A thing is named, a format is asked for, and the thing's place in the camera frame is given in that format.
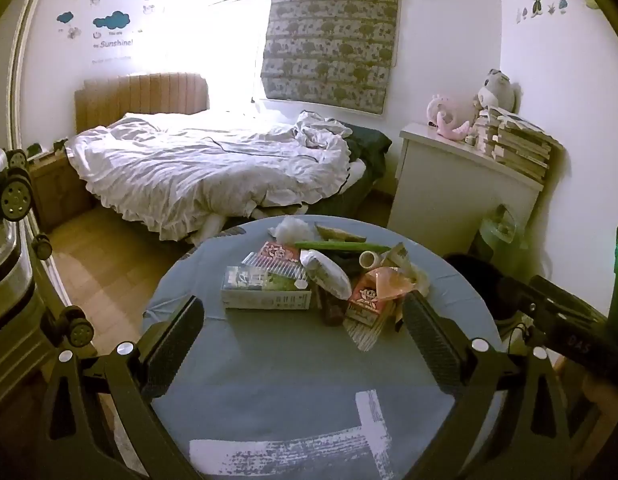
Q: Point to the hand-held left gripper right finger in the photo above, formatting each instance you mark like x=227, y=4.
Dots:
x=431, y=345

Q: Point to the clear plastic cup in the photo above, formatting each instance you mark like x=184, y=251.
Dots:
x=371, y=260

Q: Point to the bed with tan headboard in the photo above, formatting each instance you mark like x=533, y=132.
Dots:
x=139, y=100

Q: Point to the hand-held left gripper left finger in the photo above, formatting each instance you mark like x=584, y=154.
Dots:
x=176, y=340

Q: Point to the silver suitcase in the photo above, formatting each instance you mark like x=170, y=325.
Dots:
x=9, y=270

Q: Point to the cloud and sun wall stickers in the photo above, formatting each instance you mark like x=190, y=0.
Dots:
x=111, y=20

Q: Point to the grey white plush toy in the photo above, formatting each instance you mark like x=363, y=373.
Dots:
x=496, y=90

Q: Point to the brown bottle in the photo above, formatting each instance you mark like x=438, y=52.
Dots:
x=333, y=310

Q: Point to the white door frame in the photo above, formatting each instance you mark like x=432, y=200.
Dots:
x=15, y=110

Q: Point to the white tissue wad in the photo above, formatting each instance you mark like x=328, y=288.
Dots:
x=294, y=227

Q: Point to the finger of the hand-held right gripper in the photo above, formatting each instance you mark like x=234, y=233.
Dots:
x=569, y=302
x=514, y=292

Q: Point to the pink octopus plush toy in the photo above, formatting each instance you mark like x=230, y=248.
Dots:
x=446, y=112

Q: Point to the dark green blanket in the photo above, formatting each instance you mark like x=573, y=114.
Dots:
x=371, y=142

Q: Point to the stack of books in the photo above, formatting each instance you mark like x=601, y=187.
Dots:
x=519, y=147

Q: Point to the grey floor appliance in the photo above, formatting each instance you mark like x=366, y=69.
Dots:
x=494, y=232

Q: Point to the melon rind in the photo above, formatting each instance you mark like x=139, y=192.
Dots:
x=339, y=234

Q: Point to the wooden nightstand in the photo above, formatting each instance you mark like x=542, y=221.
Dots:
x=59, y=190

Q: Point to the white green carton box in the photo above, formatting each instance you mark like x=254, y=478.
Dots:
x=259, y=292

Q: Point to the pink plastic bag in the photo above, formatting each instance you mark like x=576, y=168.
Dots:
x=389, y=282

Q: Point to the green vegetable stalk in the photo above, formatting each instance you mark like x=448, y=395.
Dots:
x=334, y=246

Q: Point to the round grey table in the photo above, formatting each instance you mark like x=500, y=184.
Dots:
x=289, y=360

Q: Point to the white ruffled duvet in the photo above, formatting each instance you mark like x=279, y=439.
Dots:
x=189, y=160

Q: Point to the white cabinet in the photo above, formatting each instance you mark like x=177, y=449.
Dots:
x=439, y=185

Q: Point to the white plastic packet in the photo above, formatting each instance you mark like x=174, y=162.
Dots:
x=326, y=272

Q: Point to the beige crumpled wrapper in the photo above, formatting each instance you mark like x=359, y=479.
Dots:
x=406, y=257

